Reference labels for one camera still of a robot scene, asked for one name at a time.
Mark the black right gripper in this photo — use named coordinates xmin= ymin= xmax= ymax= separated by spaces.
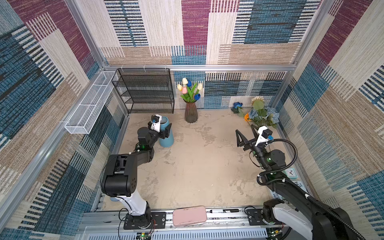
xmin=235 ymin=123 xmax=269 ymax=170

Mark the teal ceramic vase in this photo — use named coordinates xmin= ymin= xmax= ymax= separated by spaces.
xmin=159 ymin=116 xmax=174 ymax=148

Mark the dusty blue rose bunch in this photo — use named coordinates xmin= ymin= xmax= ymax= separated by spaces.
xmin=248 ymin=107 xmax=280 ymax=129

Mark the dark blue artificial rose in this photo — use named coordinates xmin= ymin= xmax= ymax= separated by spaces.
xmin=231 ymin=102 xmax=245 ymax=118

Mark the red glass vase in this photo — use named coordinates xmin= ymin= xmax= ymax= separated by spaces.
xmin=185 ymin=102 xmax=199 ymax=123

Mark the cream artificial sunflower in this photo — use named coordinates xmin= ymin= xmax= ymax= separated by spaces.
xmin=252 ymin=96 xmax=265 ymax=111

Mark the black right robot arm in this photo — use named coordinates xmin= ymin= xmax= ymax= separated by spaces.
xmin=236 ymin=126 xmax=364 ymax=240

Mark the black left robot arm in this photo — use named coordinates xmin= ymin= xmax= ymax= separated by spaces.
xmin=101 ymin=125 xmax=172 ymax=231

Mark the small teal alarm clock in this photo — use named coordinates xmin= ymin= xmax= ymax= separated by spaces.
xmin=284 ymin=168 xmax=299 ymax=180

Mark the pink pencil case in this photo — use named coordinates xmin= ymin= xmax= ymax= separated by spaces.
xmin=173 ymin=206 xmax=207 ymax=227

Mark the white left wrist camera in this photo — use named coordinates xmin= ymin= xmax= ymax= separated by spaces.
xmin=149 ymin=115 xmax=162 ymax=133

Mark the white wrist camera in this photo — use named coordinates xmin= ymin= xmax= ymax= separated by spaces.
xmin=149 ymin=115 xmax=162 ymax=133
xmin=255 ymin=126 xmax=274 ymax=148

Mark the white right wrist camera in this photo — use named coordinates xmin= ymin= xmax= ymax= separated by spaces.
xmin=255 ymin=126 xmax=274 ymax=148

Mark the black wire shelf rack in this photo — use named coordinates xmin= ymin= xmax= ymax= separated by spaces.
xmin=112 ymin=68 xmax=175 ymax=114

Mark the white wire mesh basket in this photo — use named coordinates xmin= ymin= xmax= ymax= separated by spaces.
xmin=65 ymin=71 xmax=115 ymax=135

